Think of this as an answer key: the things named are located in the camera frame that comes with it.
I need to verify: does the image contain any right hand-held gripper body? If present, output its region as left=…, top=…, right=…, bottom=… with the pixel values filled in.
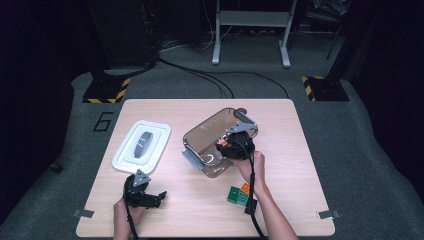
left=219, top=120, right=259, bottom=160

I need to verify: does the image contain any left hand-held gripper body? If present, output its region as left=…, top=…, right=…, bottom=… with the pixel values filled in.
left=123, top=169, right=151, bottom=208

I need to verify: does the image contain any brown translucent storage box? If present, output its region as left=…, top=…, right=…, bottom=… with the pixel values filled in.
left=181, top=107, right=259, bottom=179

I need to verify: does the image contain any black building block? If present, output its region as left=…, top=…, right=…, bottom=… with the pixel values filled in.
left=244, top=198, right=258, bottom=216

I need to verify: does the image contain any white lid with grey handle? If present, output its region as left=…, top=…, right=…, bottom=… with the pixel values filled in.
left=111, top=119, right=172, bottom=176

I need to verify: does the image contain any person's left hand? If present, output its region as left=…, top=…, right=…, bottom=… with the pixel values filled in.
left=113, top=198, right=146, bottom=231

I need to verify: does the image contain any person's right hand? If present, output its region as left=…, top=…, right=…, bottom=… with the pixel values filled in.
left=232, top=151, right=268, bottom=196

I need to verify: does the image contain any grey tape piece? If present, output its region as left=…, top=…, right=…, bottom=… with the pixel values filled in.
left=316, top=209, right=341, bottom=220
left=73, top=209, right=95, bottom=219

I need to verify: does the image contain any black yellow striped stand base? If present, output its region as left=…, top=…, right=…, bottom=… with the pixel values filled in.
left=301, top=75, right=351, bottom=102
left=82, top=77, right=132, bottom=104

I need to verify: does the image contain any white metal stand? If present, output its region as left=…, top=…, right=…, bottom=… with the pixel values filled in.
left=211, top=0, right=298, bottom=69

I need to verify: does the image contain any dark equipment cabinet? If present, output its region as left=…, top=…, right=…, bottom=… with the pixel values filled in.
left=87, top=0, right=158, bottom=68

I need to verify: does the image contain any dark metal stand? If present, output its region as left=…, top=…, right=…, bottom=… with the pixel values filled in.
left=298, top=0, right=351, bottom=61

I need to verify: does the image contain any left hand-held gripper black cable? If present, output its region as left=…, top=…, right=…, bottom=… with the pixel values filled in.
left=124, top=201, right=140, bottom=240

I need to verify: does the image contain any thin black floor cable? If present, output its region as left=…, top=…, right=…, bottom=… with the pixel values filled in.
left=156, top=57, right=228, bottom=99
left=203, top=70, right=290, bottom=100
left=186, top=68, right=235, bottom=99

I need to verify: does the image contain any bundle of white wires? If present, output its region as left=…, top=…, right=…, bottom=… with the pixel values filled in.
left=159, top=29, right=218, bottom=53

